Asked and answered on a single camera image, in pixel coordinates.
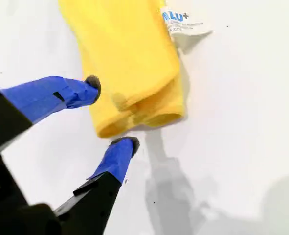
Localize yellow square towel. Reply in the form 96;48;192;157
57;0;213;139

